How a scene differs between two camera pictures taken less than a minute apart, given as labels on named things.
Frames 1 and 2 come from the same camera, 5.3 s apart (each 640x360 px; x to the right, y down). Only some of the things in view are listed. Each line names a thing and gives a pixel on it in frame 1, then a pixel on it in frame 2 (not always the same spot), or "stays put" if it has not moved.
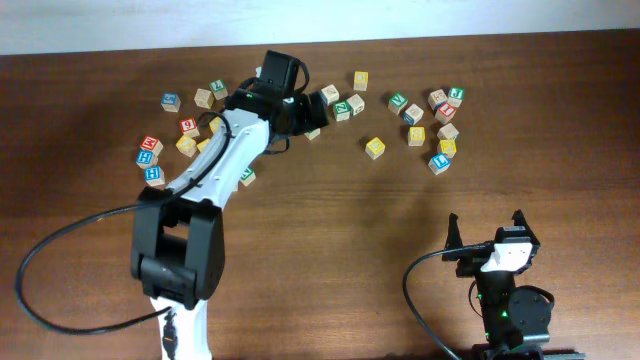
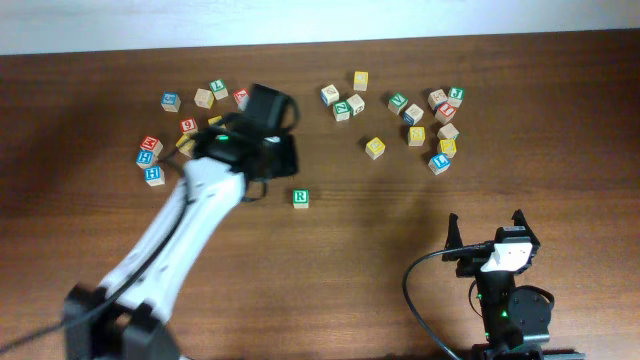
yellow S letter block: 213,123 stays put
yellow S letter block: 416,136 stays put
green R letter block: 313,134 -> 301,198
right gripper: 471,263 stays put
